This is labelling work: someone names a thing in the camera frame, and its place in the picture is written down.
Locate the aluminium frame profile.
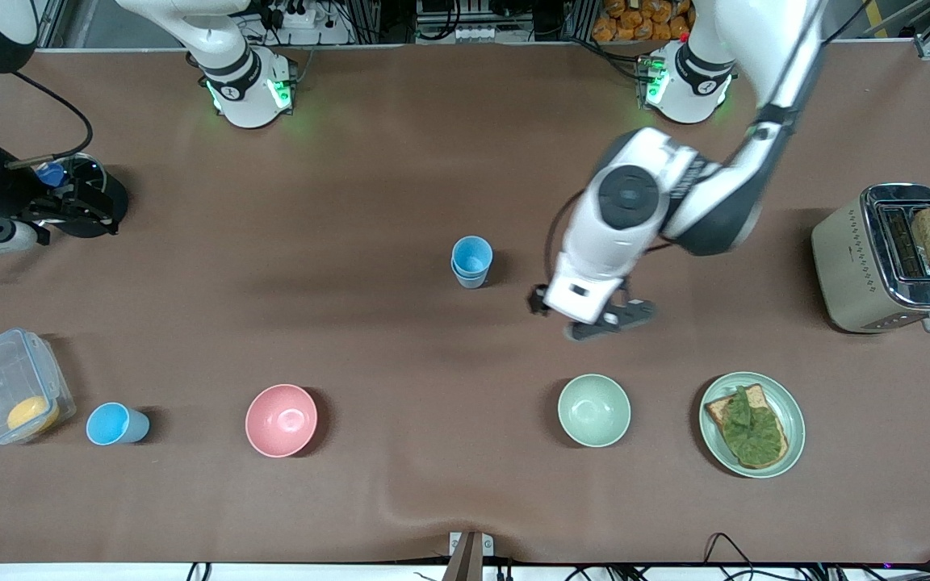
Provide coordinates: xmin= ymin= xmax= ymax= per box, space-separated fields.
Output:
xmin=33 ymin=0 xmax=72 ymax=48
xmin=865 ymin=0 xmax=930 ymax=59

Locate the pale green plate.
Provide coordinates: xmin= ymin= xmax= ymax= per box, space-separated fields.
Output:
xmin=698 ymin=371 xmax=806 ymax=479

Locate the bag of orange buns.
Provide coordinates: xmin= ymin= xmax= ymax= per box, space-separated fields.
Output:
xmin=592 ymin=0 xmax=693 ymax=43

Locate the beige and chrome toaster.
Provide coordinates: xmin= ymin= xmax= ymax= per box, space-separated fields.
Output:
xmin=811 ymin=183 xmax=930 ymax=334

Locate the black pot with blue handle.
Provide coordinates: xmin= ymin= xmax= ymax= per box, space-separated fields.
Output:
xmin=0 ymin=152 xmax=129 ymax=278

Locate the glass lid with blue knob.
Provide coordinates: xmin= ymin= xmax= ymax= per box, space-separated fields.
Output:
xmin=29 ymin=153 xmax=107 ymax=227

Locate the white power strip with plugs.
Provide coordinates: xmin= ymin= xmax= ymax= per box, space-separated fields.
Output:
xmin=259 ymin=0 xmax=353 ymax=46

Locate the pink bowl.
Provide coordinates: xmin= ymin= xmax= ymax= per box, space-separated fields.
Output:
xmin=245 ymin=383 xmax=319 ymax=458

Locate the green lettuce leaf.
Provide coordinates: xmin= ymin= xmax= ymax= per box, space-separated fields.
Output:
xmin=723 ymin=386 xmax=785 ymax=467

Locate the pale green bowl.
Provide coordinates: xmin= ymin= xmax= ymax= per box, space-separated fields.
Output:
xmin=557 ymin=373 xmax=632 ymax=448

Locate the black looped cable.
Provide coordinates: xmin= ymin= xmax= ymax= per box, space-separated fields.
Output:
xmin=703 ymin=533 xmax=756 ymax=581

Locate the metal table clamp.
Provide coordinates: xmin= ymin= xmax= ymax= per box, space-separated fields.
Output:
xmin=447 ymin=531 xmax=495 ymax=581

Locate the yellow round food item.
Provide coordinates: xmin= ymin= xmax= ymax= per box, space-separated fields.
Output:
xmin=6 ymin=395 xmax=61 ymax=433

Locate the toast slice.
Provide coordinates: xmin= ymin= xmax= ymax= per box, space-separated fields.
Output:
xmin=705 ymin=383 xmax=789 ymax=470

